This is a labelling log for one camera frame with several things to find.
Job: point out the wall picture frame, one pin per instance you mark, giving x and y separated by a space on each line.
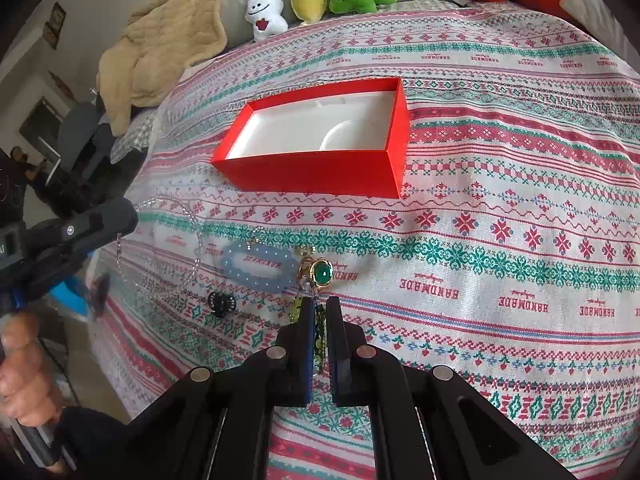
53 26

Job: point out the white plush toy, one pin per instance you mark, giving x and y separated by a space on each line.
266 18

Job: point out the patterned bed cover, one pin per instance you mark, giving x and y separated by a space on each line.
511 253

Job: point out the dark office chair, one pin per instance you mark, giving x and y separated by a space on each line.
84 172

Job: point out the red jewelry box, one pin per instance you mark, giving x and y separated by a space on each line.
345 138

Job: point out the beige quilted blanket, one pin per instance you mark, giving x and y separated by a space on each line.
162 39

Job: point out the person's left hand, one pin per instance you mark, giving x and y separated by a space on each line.
29 393

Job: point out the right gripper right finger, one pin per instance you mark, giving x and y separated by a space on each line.
427 424

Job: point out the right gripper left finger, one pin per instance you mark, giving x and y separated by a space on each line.
216 425

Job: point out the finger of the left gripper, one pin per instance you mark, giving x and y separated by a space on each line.
96 295
99 226

